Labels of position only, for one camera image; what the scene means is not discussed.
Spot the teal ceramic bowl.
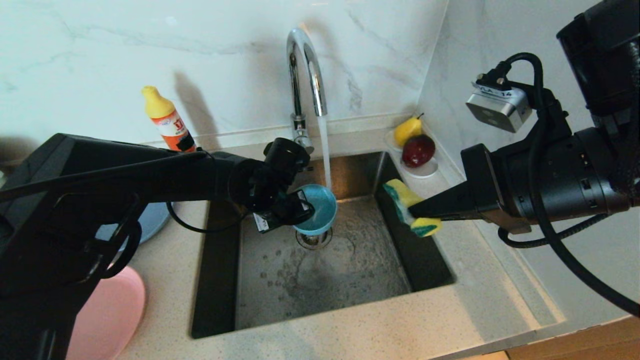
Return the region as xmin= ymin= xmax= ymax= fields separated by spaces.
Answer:
xmin=292 ymin=184 xmax=338 ymax=236

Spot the yellow fish-shaped sponge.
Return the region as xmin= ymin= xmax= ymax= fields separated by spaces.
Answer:
xmin=383 ymin=179 xmax=443 ymax=238

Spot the chrome faucet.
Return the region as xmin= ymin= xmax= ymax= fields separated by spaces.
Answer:
xmin=286 ymin=27 xmax=329 ymax=153

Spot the yellow orange dish soap bottle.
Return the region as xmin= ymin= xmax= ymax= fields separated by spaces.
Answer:
xmin=141 ymin=85 xmax=197 ymax=152

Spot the metal sink drain strainer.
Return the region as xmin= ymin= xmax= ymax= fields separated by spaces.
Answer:
xmin=296 ymin=227 xmax=332 ymax=250

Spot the stainless steel sink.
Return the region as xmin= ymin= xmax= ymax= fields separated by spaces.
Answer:
xmin=191 ymin=151 xmax=457 ymax=340

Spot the dark red apple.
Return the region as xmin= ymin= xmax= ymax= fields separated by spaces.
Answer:
xmin=401 ymin=134 xmax=436 ymax=169

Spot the running water stream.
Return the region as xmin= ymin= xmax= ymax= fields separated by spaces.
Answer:
xmin=318 ymin=116 xmax=335 ymax=191

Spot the yellow pear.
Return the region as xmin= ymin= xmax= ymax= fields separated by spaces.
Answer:
xmin=393 ymin=113 xmax=424 ymax=148

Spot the blue plastic plate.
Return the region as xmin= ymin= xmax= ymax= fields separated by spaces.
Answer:
xmin=95 ymin=201 xmax=171 ymax=246

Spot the wooden cabinet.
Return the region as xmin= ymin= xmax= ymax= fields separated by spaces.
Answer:
xmin=505 ymin=315 xmax=640 ymax=360

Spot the pink plastic plate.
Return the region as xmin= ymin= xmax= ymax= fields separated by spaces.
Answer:
xmin=65 ymin=266 xmax=146 ymax=360

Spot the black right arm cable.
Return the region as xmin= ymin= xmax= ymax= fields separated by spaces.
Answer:
xmin=492 ymin=52 xmax=640 ymax=318

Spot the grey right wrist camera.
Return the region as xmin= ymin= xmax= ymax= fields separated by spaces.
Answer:
xmin=465 ymin=75 xmax=534 ymax=134

